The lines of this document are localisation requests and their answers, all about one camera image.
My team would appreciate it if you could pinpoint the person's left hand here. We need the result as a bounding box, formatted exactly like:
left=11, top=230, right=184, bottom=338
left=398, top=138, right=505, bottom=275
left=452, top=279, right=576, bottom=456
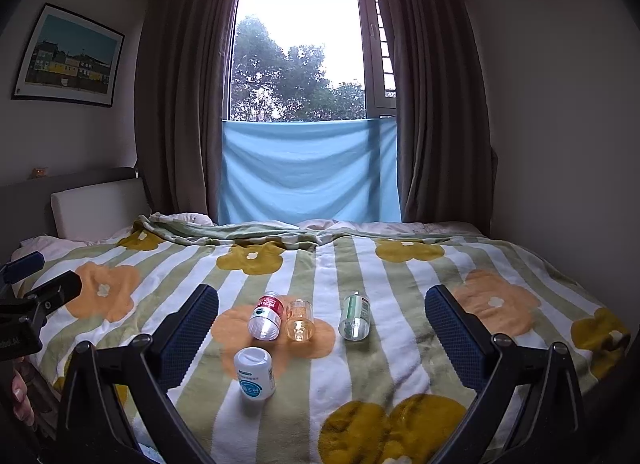
left=11, top=366, right=37, bottom=428

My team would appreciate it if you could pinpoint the striped flower print blanket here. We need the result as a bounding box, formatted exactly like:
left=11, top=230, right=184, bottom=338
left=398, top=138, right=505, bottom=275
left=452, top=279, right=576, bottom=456
left=10, top=212, right=632, bottom=464

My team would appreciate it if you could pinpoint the clear orange-tinted cup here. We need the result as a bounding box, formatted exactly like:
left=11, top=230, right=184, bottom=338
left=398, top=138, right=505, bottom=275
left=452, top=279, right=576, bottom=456
left=285, top=299, right=316, bottom=343

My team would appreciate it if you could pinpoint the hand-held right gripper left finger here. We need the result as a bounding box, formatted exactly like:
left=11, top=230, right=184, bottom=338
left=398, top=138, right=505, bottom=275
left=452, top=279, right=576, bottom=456
left=54, top=284, right=221, bottom=464

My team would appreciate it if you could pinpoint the grey headboard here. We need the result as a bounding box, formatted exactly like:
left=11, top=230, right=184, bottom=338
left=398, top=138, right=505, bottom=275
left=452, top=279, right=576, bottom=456
left=0, top=166, right=151, bottom=267

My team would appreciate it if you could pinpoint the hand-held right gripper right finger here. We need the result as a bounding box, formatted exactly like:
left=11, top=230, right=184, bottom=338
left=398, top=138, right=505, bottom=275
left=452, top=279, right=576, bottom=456
left=424, top=284, right=588, bottom=464

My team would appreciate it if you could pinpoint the red label clear plastic bottle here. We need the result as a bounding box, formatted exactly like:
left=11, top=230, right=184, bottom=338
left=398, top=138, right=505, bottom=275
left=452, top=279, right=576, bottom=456
left=247, top=291, right=286, bottom=342

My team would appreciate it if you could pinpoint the white headboard cushion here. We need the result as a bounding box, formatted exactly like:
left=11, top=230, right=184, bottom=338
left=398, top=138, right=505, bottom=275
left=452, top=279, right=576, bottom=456
left=50, top=177, right=154, bottom=240

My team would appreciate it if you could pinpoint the window with white frame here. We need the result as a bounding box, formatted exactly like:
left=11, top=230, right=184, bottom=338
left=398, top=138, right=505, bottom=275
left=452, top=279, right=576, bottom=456
left=226, top=0, right=399, bottom=123

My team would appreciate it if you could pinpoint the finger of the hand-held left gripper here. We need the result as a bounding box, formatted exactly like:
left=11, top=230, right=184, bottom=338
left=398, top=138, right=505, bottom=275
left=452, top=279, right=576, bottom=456
left=0, top=270, right=83, bottom=332
left=0, top=251, right=46, bottom=286

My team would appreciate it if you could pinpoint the framed picture of houses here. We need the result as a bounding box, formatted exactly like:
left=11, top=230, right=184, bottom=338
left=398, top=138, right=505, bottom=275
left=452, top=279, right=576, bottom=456
left=11, top=2, right=126, bottom=108

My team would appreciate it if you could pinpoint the pale pink bed sheet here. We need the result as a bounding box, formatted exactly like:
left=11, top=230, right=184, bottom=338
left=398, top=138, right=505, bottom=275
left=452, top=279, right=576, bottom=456
left=11, top=226, right=133, bottom=265

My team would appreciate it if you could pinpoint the brown curtain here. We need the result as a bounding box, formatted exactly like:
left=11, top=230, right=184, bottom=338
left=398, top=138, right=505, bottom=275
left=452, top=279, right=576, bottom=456
left=377, top=0, right=497, bottom=236
left=134, top=0, right=244, bottom=226

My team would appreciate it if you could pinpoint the white bottle with blue label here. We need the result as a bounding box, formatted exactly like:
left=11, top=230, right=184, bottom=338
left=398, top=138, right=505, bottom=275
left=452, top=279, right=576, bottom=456
left=233, top=346, right=277, bottom=401

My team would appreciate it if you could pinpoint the light blue cloth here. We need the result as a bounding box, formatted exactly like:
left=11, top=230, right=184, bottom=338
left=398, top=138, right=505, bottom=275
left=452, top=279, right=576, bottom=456
left=217, top=116, right=404, bottom=225

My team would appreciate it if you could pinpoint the green label clear plastic bottle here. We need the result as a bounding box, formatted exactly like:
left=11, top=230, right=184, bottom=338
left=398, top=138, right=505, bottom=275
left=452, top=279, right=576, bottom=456
left=338, top=291, right=371, bottom=342

